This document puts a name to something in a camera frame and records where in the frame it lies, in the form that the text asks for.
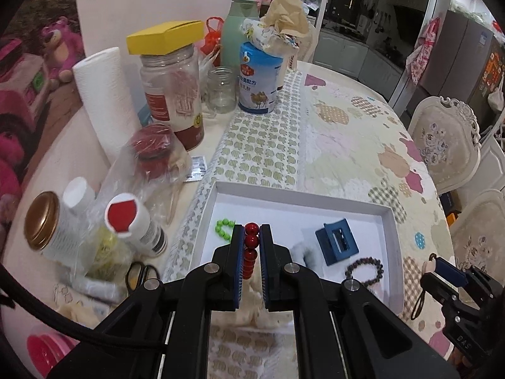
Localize red bead bracelet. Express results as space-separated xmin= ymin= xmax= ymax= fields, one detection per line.
xmin=241 ymin=221 xmax=260 ymax=281

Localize light blue fluffy scrunchie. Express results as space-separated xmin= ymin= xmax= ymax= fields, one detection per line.
xmin=290 ymin=242 xmax=324 ymax=277

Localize cream dotted fabric scrunchie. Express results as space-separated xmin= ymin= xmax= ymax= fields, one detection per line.
xmin=211 ymin=269 xmax=293 ymax=329

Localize cream ornate chair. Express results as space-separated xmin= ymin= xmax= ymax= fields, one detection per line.
xmin=408 ymin=96 xmax=481 ymax=195
xmin=449 ymin=133 xmax=505 ymax=276

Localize dark blue hair claw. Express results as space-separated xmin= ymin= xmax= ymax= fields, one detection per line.
xmin=315 ymin=219 xmax=359 ymax=266

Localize white shallow cardboard tray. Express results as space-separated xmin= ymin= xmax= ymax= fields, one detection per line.
xmin=190 ymin=182 xmax=404 ymax=314

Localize white bottle red cap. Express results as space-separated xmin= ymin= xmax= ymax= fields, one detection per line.
xmin=104 ymin=193 xmax=167 ymax=257

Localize red item in plastic bag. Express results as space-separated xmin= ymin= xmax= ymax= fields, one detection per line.
xmin=98 ymin=123 xmax=192 ymax=226

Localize patchwork quilted table cover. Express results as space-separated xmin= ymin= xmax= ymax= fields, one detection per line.
xmin=50 ymin=60 xmax=457 ymax=379

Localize gold lid glass jar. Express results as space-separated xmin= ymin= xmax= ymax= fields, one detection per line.
xmin=24 ymin=191 xmax=96 ymax=274

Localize small clear glass jar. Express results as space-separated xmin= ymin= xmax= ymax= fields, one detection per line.
xmin=206 ymin=66 xmax=237 ymax=114

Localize white paper towel roll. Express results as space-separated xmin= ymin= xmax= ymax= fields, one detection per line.
xmin=73 ymin=47 xmax=141 ymax=163

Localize blue white milk powder can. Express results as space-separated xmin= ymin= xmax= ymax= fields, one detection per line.
xmin=238 ymin=42 xmax=282 ymax=115

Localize yellow lid plastic jar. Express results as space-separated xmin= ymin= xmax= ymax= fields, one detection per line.
xmin=126 ymin=21 xmax=205 ymax=151

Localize tissue pack with tissue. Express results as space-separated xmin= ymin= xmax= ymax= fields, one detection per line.
xmin=240 ymin=0 xmax=313 ymax=57

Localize green thermos bottle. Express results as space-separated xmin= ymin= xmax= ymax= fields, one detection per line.
xmin=220 ymin=0 xmax=258 ymax=75

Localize dark brown bead bracelet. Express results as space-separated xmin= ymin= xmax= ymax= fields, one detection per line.
xmin=344 ymin=256 xmax=385 ymax=289

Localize green bead bracelet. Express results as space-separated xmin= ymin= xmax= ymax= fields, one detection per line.
xmin=214 ymin=218 xmax=237 ymax=242

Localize black handled scissors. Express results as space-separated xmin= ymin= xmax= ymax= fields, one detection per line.
xmin=125 ymin=261 xmax=160 ymax=294

